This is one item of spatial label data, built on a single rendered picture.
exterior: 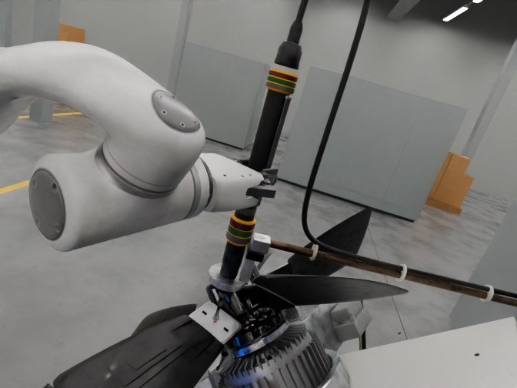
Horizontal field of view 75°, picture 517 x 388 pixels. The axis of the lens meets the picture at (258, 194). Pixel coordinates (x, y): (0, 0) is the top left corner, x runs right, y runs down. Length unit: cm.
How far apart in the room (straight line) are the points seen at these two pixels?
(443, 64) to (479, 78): 123
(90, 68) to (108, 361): 47
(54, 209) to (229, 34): 1293
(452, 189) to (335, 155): 351
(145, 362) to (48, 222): 34
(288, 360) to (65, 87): 57
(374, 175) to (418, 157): 77
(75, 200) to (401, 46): 1276
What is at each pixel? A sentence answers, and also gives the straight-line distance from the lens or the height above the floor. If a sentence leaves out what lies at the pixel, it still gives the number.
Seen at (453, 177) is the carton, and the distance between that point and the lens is 860.
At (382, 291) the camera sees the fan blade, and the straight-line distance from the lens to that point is 53.
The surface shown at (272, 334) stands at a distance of 70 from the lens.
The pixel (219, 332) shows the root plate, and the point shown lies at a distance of 67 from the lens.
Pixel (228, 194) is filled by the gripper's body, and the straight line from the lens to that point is 41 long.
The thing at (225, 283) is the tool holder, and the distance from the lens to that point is 59.
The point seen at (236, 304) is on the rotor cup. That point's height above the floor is 121.
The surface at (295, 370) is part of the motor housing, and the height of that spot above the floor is 116.
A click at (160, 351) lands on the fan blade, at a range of 62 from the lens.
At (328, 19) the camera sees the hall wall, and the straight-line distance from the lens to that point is 1282.
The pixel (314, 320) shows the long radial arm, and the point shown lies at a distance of 87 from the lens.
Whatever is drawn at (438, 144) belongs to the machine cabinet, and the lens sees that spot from 628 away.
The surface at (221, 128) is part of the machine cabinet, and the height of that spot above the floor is 35.
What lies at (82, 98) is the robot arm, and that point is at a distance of 28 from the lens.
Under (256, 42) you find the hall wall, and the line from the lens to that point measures 1292.
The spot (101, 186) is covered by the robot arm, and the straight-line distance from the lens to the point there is 30.
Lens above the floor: 163
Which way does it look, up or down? 18 degrees down
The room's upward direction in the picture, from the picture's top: 16 degrees clockwise
